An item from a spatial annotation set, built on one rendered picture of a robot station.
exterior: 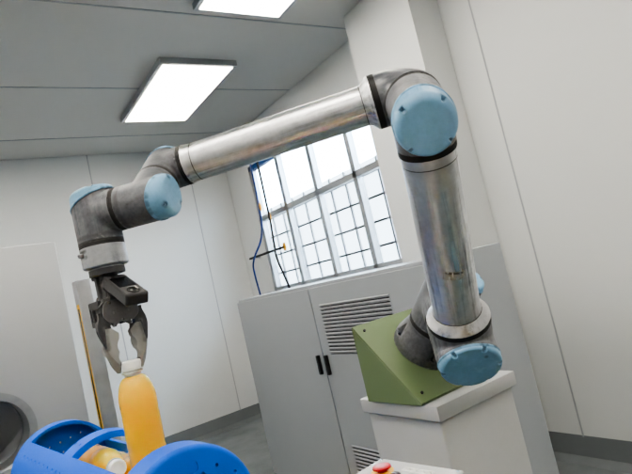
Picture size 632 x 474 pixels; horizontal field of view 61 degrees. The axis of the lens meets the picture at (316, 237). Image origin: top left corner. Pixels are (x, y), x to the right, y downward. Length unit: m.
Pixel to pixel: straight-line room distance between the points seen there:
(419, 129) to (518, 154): 2.71
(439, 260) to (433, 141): 0.28
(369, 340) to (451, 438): 0.34
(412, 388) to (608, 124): 2.28
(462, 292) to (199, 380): 5.51
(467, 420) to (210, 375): 5.26
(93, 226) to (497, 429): 1.15
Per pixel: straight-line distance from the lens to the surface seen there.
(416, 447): 1.57
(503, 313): 2.82
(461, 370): 1.33
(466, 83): 3.93
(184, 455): 1.09
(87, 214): 1.16
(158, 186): 1.10
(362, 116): 1.13
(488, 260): 2.79
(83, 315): 2.48
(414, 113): 0.98
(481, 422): 1.57
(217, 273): 6.67
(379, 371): 1.54
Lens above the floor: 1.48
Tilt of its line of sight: 4 degrees up
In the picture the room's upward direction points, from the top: 13 degrees counter-clockwise
